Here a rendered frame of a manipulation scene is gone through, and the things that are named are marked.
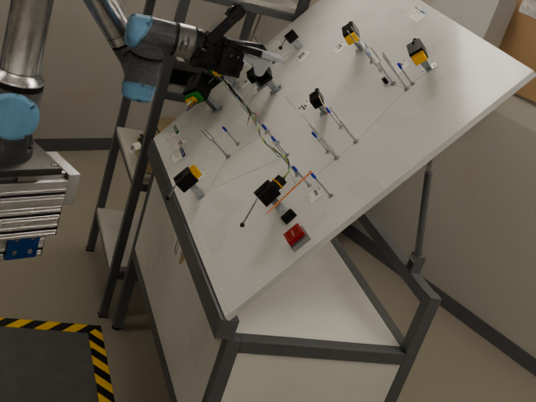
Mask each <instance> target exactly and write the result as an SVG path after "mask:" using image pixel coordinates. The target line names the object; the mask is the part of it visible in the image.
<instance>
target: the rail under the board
mask: <svg viewBox="0 0 536 402"><path fill-rule="evenodd" d="M147 156H148V159H149V162H150V164H151V167H152V170H153V173H154V176H155V178H156V182H157V183H158V186H159V189H160V192H161V195H162V197H163V199H164V203H165V206H166V208H167V212H168V214H169V216H170V219H171V222H172V225H173V227H174V230H175V233H176V236H177V238H178V240H179V244H180V246H181V249H182V252H183V255H184V257H185V260H186V262H187V266H188V268H189V270H190V273H191V276H192V279H193V282H194V284H195V288H196V290H197V292H198V295H199V299H200V301H201V303H202V306H203V309H204V312H205V314H206V316H207V320H208V322H209V325H210V327H211V331H212V333H213V336H214V339H223V340H233V339H234V336H235V333H236V330H237V328H238V324H239V319H238V316H237V315H236V316H235V317H234V318H232V319H231V320H230V321H228V320H227V319H226V318H225V317H224V315H223V312H222V309H221V307H220V304H219V301H218V299H217V297H216V295H215V292H214V289H213V287H212V284H211V281H210V279H209V277H208V275H207V272H206V269H205V267H204V264H203V261H202V259H201V257H200V255H199V252H198V249H197V247H196V245H195V241H194V239H193V237H192V234H191V231H190V229H189V226H188V225H187V221H186V219H185V217H184V214H183V211H182V209H181V206H180V205H179V201H178V199H177V197H176V194H175V191H173V192H172V194H171V196H170V199H169V200H166V197H167V196H169V194H170V193H171V190H172V189H173V186H172V185H171V181H170V179H169V177H168V174H167V171H166V169H165V166H164V163H163V161H162V159H161V157H160V154H159V151H158V149H157V147H156V143H155V141H154V140H150V143H149V146H148V151H147Z"/></svg>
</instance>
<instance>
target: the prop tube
mask: <svg viewBox="0 0 536 402"><path fill-rule="evenodd" d="M431 184H432V172H431V173H430V174H428V173H427V171H426V172H425V173H424V185H423V191H422V198H421V204H420V216H419V222H418V228H417V235H416V247H415V253H413V254H412V255H411V260H412V262H413V263H414V262H415V260H416V257H421V258H422V249H423V243H424V232H425V226H426V220H427V213H428V202H429V196H430V190H431Z"/></svg>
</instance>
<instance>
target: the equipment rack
mask: <svg viewBox="0 0 536 402"><path fill-rule="evenodd" d="M190 1H191V0H179V2H178V6H177V9H176V12H175V17H174V22H178V23H183V24H184V23H185V20H186V16H187V12H188V8H189V5H190ZM203 1H206V2H212V3H215V4H219V5H223V6H229V7H230V6H231V5H232V4H234V3H236V2H239V3H241V4H242V5H243V6H244V7H245V8H246V10H247V12H246V17H245V20H244V23H243V26H242V31H241V33H240V37H239V39H241V40H244V41H245V40H246V39H247V36H248V34H249V32H250V28H251V26H252V23H253V20H254V16H255V15H256V14H262V15H266V16H269V17H272V18H278V19H282V20H286V21H289V22H293V21H294V20H296V19H297V18H298V17H299V16H301V15H302V14H303V13H304V12H305V11H307V10H308V8H309V4H310V1H311V0H298V5H296V4H295V3H294V2H293V1H291V0H238V1H237V0H203ZM240 1H241V2H240ZM247 2H248V3H247ZM155 4H156V0H146V2H145V6H144V12H143V15H147V16H149V15H151V16H152V14H153V10H154V7H155ZM264 6H265V7H264ZM267 7H268V8H267ZM270 8H271V9H270ZM273 9H274V10H273ZM279 10H280V11H279ZM282 11H284V12H282ZM174 62H175V56H171V55H167V54H165V55H164V61H163V64H162V67H161V70H160V75H159V78H158V81H157V85H156V90H155V95H154V98H153V102H152V107H151V110H150V113H149V117H148V122H147V126H146V129H145V133H144V138H143V141H142V144H141V148H140V154H139V157H138V159H137V158H136V155H135V152H133V153H131V151H130V149H129V146H130V145H132V144H134V143H135V142H136V140H137V137H138V136H140V134H143V131H140V130H135V129H130V128H125V127H124V126H125V123H126V120H127V116H128V110H129V107H130V104H131V100H129V99H128V98H126V97H124V95H123V97H122V101H121V105H120V111H119V114H118V117H117V121H116V127H115V131H114V134H113V138H112V143H111V147H110V150H109V154H108V160H107V163H106V167H105V170H104V176H103V179H102V184H101V187H100V193H99V196H98V200H97V205H96V210H95V213H94V216H93V222H92V226H91V229H90V232H89V239H88V242H87V246H86V251H92V252H94V251H95V250H94V249H95V245H96V242H97V236H98V233H99V230H100V237H101V241H102V245H103V249H104V256H105V259H106V263H107V267H108V277H107V281H106V283H105V287H104V293H103V296H102V299H101V303H100V308H99V311H98V317H103V318H108V311H109V307H110V304H111V301H112V296H113V292H114V289H115V286H116V280H117V279H121V280H124V275H125V272H124V271H126V269H127V265H128V260H129V257H130V254H131V250H132V245H133V242H134V238H135V235H136V230H137V227H138V223H139V221H140V215H141V213H135V210H136V205H137V202H138V198H139V195H140V192H141V191H145V192H147V190H148V185H149V184H147V183H149V182H150V179H151V176H152V174H148V173H145V172H146V168H147V165H148V156H147V151H148V146H149V143H150V140H154V139H153V138H154V137H155V134H156V129H157V126H158V123H159V119H160V114H161V111H162V107H163V104H164V99H165V100H170V101H178V102H182V103H186V102H185V99H184V97H185V96H184V95H183V94H180V93H183V91H184V88H185V85H177V84H173V83H169V81H170V77H171V72H172V69H173V65H174ZM168 91H171V92H168ZM172 92H175V93H172ZM119 149H120V151H121V154H122V157H123V160H124V164H125V167H126V170H127V173H128V178H129V180H130V183H131V187H130V191H129V194H128V200H127V203H126V207H125V209H124V211H117V210H111V209H105V204H106V201H107V197H108V191H109V188H110V184H111V181H112V175H113V172H114V168H115V165H116V159H117V156H118V152H119ZM120 270H124V271H120Z"/></svg>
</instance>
